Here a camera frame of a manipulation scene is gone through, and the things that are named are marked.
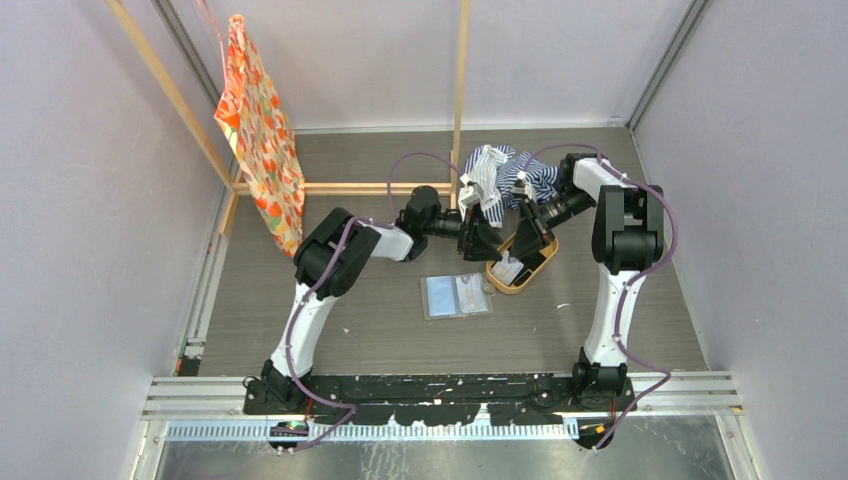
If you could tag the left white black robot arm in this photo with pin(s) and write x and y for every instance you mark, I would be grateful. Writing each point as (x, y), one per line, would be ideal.
(330, 260)

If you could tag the wooden rack frame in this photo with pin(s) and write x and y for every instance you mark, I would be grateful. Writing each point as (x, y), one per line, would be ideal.
(233, 183)

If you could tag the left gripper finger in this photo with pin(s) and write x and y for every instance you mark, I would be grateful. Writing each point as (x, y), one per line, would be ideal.
(481, 254)
(484, 234)

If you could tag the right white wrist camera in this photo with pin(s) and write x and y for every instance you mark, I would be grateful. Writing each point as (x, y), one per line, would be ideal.
(523, 186)

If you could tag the aluminium rail frame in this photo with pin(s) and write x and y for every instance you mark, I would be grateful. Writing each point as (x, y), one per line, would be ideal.
(693, 427)

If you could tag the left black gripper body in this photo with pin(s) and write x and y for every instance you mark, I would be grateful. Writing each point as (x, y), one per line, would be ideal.
(465, 230)

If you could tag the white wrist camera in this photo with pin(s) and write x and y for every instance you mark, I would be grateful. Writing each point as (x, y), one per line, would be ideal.
(523, 186)
(470, 195)

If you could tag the black card in tray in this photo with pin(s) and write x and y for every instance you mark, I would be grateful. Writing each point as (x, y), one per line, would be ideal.
(530, 264)

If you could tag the yellow oval tray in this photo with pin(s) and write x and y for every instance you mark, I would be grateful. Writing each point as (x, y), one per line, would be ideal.
(548, 251)

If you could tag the clear grey card holder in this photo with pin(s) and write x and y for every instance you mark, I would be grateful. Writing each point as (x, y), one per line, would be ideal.
(440, 299)

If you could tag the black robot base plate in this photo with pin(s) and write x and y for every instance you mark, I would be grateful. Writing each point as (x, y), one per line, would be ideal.
(434, 400)

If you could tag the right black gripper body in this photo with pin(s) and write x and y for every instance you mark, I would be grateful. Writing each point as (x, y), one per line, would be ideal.
(556, 210)

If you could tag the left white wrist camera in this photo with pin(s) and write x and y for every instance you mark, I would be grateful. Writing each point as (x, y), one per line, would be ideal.
(470, 195)

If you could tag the orange floral cloth bag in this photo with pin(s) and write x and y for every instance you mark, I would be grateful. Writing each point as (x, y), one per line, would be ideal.
(253, 120)

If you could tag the silver VIP card front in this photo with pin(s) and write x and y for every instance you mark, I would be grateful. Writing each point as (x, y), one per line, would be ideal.
(472, 297)

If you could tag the silver vip card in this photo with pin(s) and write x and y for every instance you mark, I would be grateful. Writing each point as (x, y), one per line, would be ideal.
(507, 269)
(472, 297)

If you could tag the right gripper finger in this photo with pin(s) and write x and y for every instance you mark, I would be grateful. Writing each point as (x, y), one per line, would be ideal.
(529, 241)
(527, 219)

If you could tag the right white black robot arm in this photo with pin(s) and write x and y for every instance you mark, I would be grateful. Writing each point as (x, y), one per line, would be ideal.
(627, 241)

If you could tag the blue white striped cloth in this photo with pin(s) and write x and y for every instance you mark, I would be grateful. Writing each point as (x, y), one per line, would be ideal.
(496, 169)

